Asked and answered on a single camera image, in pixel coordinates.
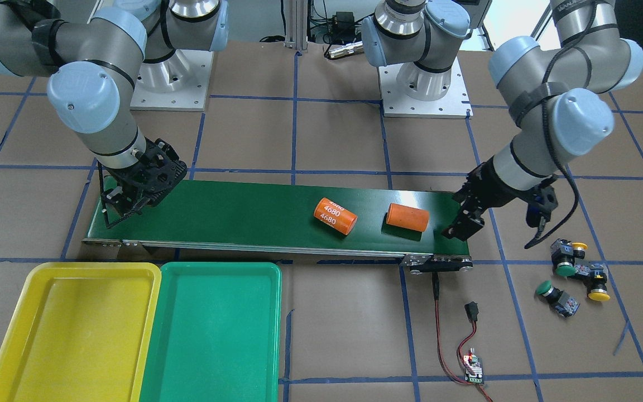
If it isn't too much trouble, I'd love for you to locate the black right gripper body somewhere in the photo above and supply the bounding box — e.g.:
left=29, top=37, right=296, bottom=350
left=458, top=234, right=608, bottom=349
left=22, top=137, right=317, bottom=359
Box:
left=100, top=139, right=188, bottom=207

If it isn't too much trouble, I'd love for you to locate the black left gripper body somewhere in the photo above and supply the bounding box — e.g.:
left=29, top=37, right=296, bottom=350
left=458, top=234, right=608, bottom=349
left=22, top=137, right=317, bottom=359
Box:
left=453, top=162, right=558, bottom=222

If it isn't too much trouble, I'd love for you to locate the plain orange cylinder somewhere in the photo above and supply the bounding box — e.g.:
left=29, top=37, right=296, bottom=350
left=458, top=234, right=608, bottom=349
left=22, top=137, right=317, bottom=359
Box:
left=385, top=203, right=430, bottom=232

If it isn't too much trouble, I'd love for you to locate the green push button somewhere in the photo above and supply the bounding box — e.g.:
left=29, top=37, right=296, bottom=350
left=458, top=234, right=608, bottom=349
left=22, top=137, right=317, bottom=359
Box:
left=535, top=280, right=580, bottom=318
left=550, top=238, right=576, bottom=277

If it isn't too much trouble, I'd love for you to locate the yellow push button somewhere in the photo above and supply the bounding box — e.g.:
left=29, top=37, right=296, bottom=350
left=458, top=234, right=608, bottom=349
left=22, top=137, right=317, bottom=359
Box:
left=573, top=263, right=611, bottom=302
left=570, top=242, right=588, bottom=259

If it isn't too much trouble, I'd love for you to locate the orange cylinder with 4680 print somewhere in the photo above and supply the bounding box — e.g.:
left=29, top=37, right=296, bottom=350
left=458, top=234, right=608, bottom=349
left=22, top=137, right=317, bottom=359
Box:
left=313, top=198, right=358, bottom=235

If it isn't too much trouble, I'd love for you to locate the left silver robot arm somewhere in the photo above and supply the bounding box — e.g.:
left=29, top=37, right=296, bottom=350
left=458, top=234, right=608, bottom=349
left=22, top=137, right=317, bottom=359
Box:
left=443, top=1, right=643, bottom=247

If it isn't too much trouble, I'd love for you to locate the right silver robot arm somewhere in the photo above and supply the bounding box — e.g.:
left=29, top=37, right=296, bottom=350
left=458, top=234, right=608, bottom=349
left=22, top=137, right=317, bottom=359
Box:
left=0, top=1, right=229, bottom=222

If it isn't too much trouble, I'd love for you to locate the green conveyor belt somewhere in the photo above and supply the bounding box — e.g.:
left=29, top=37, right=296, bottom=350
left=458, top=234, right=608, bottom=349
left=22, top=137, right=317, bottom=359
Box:
left=84, top=180, right=473, bottom=272

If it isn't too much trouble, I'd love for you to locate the yellow plastic tray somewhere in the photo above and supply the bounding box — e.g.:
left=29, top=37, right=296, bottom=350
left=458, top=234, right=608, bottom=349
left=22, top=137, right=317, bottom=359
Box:
left=0, top=262, right=161, bottom=401

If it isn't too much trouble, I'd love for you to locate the small motor controller board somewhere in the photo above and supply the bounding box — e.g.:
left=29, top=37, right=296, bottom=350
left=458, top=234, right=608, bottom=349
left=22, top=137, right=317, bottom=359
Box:
left=462, top=348, right=485, bottom=386

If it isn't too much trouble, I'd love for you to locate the green plastic tray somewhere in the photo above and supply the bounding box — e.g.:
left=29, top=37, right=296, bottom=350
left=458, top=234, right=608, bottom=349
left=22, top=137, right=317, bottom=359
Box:
left=140, top=262, right=282, bottom=401

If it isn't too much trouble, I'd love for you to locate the black power adapter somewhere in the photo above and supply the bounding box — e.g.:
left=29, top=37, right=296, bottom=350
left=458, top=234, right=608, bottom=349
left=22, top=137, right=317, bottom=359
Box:
left=330, top=11, right=356, bottom=36

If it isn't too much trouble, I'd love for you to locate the red black power cable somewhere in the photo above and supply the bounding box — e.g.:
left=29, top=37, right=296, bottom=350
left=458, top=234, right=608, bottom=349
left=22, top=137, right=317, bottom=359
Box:
left=431, top=272, right=495, bottom=402

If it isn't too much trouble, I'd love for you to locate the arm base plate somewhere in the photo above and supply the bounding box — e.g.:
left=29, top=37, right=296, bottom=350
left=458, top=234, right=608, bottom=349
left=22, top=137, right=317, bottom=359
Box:
left=130, top=49, right=215, bottom=112
left=378, top=59, right=473, bottom=118

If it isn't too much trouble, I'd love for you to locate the aluminium frame post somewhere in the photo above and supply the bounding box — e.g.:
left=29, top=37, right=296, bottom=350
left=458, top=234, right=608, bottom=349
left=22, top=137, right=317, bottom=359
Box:
left=282, top=0, right=309, bottom=54

